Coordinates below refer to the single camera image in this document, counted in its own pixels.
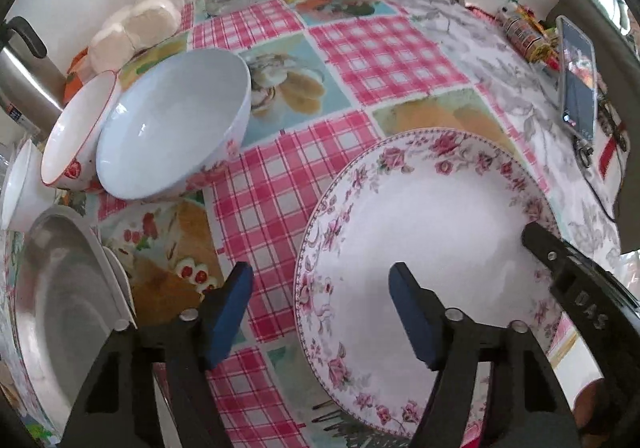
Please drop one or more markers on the pink floral rimmed plate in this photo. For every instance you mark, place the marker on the pink floral rimmed plate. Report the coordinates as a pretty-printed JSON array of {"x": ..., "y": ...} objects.
[{"x": 440, "y": 228}]

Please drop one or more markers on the small plain white bowl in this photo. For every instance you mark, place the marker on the small plain white bowl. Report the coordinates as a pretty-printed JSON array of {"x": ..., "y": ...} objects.
[{"x": 22, "y": 183}]

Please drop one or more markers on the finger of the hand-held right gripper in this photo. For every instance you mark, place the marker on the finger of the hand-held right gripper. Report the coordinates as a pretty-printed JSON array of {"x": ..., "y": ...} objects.
[{"x": 575, "y": 273}]

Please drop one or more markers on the large white floral bowl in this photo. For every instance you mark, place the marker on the large white floral bowl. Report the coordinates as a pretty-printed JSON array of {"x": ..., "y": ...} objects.
[{"x": 170, "y": 128}]

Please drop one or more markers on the grey floral tablecloth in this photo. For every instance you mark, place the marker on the grey floral tablecloth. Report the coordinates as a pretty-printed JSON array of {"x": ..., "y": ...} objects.
[{"x": 505, "y": 78}]

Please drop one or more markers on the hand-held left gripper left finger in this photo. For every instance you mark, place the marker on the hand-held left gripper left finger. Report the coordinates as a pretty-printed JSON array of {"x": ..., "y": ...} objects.
[{"x": 229, "y": 315}]

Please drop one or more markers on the red rimmed white bowl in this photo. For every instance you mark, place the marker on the red rimmed white bowl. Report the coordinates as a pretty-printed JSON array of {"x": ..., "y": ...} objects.
[{"x": 75, "y": 128}]

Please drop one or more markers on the smartphone in clear case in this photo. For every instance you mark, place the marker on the smartphone in clear case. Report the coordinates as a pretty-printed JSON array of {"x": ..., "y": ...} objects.
[{"x": 577, "y": 78}]

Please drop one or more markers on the stainless steel thermos jug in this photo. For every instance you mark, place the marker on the stainless steel thermos jug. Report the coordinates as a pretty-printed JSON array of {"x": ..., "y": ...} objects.
[{"x": 25, "y": 78}]

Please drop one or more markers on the orange snack packet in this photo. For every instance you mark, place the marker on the orange snack packet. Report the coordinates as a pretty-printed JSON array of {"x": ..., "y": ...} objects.
[{"x": 75, "y": 78}]

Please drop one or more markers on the red and white packet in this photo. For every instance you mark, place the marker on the red and white packet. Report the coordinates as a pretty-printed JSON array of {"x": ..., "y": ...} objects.
[{"x": 612, "y": 148}]

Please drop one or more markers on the stainless steel plate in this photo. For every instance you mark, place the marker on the stainless steel plate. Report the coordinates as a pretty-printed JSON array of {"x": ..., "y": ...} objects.
[{"x": 55, "y": 288}]

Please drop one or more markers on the colourful candy packets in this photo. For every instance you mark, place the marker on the colourful candy packets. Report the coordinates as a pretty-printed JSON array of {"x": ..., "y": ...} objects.
[{"x": 530, "y": 35}]

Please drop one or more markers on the pink checkered picture tablecloth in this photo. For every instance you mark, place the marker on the pink checkered picture tablecloth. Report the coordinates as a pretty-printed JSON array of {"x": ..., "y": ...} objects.
[{"x": 390, "y": 48}]

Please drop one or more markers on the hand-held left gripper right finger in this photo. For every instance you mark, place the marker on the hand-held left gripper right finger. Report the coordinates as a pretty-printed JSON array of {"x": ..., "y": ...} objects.
[{"x": 416, "y": 320}]

